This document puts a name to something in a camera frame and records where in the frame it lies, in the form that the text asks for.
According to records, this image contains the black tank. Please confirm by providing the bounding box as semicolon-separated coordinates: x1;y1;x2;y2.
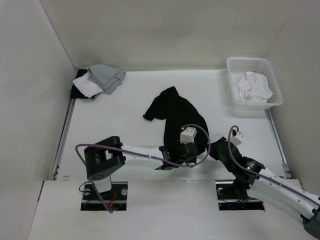
70;69;96;99
143;86;209;149

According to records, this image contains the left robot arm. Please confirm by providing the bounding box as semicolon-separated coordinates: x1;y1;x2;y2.
84;136;200;200

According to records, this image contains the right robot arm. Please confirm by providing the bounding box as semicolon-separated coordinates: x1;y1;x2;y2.
209;137;320;239

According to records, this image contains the white crumpled tank top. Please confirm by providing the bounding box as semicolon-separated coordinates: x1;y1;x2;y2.
233;71;273;104

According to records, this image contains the grey folded tank top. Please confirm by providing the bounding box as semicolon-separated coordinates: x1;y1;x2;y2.
87;64;126;95

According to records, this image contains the white folded tank top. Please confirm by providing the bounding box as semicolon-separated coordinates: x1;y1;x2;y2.
72;72;103;98

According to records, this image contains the black folded tank top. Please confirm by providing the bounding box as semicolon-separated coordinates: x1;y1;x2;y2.
70;69;96;99

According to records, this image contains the white plastic laundry basket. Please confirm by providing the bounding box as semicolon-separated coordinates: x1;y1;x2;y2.
226;57;284;110

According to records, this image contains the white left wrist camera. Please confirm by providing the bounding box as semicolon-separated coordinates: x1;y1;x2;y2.
179;126;197;144

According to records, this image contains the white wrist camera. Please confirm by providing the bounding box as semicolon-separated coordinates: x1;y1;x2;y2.
179;126;197;144
230;131;243;146

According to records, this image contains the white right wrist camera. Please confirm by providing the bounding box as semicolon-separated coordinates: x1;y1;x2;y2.
230;131;243;146

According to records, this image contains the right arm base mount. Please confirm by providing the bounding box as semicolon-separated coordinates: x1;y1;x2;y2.
215;177;265;211

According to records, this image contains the right aluminium table rail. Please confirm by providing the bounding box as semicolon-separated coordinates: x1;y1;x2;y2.
265;109;293;179

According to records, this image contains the aluminium table rail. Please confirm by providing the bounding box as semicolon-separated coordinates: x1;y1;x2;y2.
265;109;293;179
48;99;76;181

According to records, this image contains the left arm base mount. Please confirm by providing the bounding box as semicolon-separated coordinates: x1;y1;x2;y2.
78;181;128;212

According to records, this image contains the left aluminium table rail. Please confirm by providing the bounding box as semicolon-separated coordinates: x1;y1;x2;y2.
48;99;76;181

